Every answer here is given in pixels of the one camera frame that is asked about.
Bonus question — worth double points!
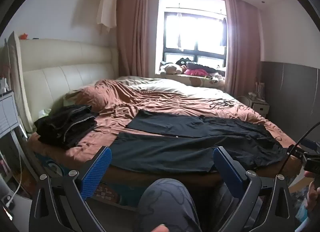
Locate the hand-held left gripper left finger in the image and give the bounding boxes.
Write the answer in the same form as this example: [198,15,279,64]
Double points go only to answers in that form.
[29,146,112,232]

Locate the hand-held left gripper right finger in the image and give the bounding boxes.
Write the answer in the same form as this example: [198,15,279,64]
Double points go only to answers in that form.
[213,146,298,232]

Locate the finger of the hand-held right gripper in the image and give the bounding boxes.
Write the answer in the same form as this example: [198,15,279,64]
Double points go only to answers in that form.
[287,144,310,160]
[301,138,320,151]

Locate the black pants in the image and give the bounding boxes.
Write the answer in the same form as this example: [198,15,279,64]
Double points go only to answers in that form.
[110,109,288,175]

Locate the person's right hand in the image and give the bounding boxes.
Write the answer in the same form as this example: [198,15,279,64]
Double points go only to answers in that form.
[306,181,320,212]

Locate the grey wardrobe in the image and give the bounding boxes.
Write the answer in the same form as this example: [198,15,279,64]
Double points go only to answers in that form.
[260,61,320,148]

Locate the pile of black clothes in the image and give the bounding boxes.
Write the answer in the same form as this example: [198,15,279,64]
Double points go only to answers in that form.
[34,105,100,149]

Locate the white nightstand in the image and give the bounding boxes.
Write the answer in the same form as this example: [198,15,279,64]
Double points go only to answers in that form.
[251,97,270,116]

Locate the person's grey patterned leg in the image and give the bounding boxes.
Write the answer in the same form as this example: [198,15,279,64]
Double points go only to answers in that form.
[132,178,203,232]

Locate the brown pillow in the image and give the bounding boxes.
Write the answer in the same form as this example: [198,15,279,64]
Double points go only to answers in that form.
[64,80,130,113]

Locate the bed with brown sheet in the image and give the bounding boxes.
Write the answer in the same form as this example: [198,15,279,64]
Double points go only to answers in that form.
[26,76,303,207]

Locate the pink plush toy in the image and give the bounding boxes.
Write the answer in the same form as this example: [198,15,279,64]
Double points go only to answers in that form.
[184,68,209,77]

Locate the cream padded headboard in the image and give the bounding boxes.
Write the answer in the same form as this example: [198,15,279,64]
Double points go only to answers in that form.
[15,39,119,133]

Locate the white bedside cabinet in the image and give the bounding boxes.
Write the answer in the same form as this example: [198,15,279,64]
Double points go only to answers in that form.
[0,90,20,138]

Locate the beige blanket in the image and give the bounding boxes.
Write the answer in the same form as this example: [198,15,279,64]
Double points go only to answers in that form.
[117,76,225,98]

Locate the pink curtain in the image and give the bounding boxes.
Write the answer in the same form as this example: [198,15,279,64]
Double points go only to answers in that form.
[224,0,262,98]
[117,0,164,80]

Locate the beige plush toy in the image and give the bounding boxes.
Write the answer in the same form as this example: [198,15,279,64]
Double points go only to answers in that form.
[160,63,187,75]

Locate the black plush toy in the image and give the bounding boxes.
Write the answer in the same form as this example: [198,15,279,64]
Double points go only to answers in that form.
[175,57,198,66]

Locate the window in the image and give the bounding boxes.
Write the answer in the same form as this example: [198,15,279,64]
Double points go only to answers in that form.
[162,11,228,69]

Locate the white hanging cloth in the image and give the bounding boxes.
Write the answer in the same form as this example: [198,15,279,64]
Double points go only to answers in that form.
[96,0,118,32]

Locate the tangled black cables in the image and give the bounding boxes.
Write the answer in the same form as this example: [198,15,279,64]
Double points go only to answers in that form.
[209,98,250,110]

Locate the white charging cable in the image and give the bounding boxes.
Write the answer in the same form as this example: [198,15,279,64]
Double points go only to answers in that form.
[5,132,23,207]

